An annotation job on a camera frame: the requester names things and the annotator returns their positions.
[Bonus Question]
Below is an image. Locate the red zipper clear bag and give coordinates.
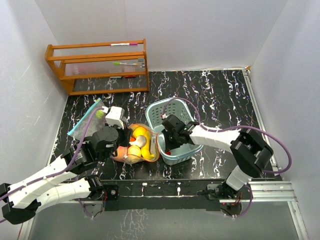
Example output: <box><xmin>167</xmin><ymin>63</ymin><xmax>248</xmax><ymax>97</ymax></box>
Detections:
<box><xmin>111</xmin><ymin>123</ymin><xmax>160</xmax><ymax>165</ymax></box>

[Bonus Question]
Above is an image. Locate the white garlic bulb toy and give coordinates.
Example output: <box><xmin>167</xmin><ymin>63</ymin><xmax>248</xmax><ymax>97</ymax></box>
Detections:
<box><xmin>129</xmin><ymin>135</ymin><xmax>147</xmax><ymax>148</ymax></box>

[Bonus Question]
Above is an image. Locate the aluminium frame rail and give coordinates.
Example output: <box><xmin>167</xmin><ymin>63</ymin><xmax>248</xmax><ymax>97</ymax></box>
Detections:
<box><xmin>242</xmin><ymin>66</ymin><xmax>309</xmax><ymax>240</ymax></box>

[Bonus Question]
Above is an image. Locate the pink white marker pen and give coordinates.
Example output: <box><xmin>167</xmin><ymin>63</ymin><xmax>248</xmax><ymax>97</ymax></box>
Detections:
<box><xmin>110</xmin><ymin>42</ymin><xmax>138</xmax><ymax>47</ymax></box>

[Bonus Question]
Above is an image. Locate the yellow lemon fruit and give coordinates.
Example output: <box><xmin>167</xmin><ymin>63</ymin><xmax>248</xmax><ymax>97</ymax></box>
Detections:
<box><xmin>132</xmin><ymin>126</ymin><xmax>147</xmax><ymax>139</ymax></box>

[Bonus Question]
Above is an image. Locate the light blue plastic basket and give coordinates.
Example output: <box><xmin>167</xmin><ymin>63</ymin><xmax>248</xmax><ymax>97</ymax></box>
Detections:
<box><xmin>145</xmin><ymin>98</ymin><xmax>203</xmax><ymax>166</ymax></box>

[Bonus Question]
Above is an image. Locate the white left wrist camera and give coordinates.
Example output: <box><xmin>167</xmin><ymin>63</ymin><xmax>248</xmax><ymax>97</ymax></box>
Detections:
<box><xmin>102</xmin><ymin>106</ymin><xmax>125</xmax><ymax>129</ymax></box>

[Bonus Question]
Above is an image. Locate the blue zipper clear bag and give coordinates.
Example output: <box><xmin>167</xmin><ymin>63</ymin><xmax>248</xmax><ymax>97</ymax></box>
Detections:
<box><xmin>66</xmin><ymin>97</ymin><xmax>108</xmax><ymax>143</ymax></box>

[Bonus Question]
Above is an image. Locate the green capped marker pen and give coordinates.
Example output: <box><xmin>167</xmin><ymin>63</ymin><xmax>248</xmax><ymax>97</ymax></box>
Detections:
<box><xmin>112</xmin><ymin>61</ymin><xmax>138</xmax><ymax>66</ymax></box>

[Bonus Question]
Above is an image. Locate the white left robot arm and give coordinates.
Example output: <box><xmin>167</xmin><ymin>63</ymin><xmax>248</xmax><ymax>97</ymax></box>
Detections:
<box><xmin>0</xmin><ymin>125</ymin><xmax>133</xmax><ymax>225</ymax></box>

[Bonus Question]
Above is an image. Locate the green bumpy fruit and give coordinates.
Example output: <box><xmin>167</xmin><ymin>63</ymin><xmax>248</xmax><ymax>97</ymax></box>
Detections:
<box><xmin>95</xmin><ymin>109</ymin><xmax>105</xmax><ymax>119</ymax></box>

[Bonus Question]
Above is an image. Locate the wooden shelf rack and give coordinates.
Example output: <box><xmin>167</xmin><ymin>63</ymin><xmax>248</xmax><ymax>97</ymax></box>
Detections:
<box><xmin>44</xmin><ymin>39</ymin><xmax>150</xmax><ymax>96</ymax></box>

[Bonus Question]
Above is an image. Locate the pink orange peach fruit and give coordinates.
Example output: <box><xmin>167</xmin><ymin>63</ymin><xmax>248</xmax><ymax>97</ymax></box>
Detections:
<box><xmin>111</xmin><ymin>146</ymin><xmax>128</xmax><ymax>162</ymax></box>

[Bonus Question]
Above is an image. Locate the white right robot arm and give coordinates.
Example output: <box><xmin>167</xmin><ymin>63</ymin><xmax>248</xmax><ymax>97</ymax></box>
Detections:
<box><xmin>162</xmin><ymin>114</ymin><xmax>274</xmax><ymax>199</ymax></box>

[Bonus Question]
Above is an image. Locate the yellow banana toy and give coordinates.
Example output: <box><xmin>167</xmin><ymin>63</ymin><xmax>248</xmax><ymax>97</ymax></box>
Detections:
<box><xmin>141</xmin><ymin>134</ymin><xmax>155</xmax><ymax>161</ymax></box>

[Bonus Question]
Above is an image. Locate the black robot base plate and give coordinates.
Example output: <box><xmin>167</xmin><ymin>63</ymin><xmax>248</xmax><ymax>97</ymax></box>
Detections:
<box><xmin>52</xmin><ymin>178</ymin><xmax>254</xmax><ymax>213</ymax></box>

